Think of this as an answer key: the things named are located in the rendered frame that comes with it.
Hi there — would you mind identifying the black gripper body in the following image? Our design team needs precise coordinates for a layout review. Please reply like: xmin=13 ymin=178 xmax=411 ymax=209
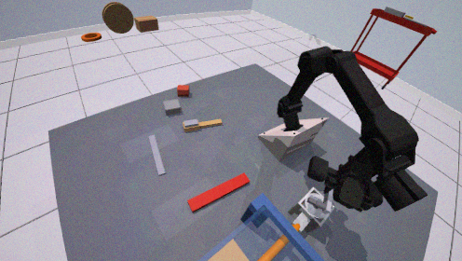
xmin=307 ymin=156 xmax=383 ymax=207

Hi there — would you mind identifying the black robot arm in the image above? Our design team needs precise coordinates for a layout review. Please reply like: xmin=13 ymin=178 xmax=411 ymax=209
xmin=278 ymin=46 xmax=428 ymax=212

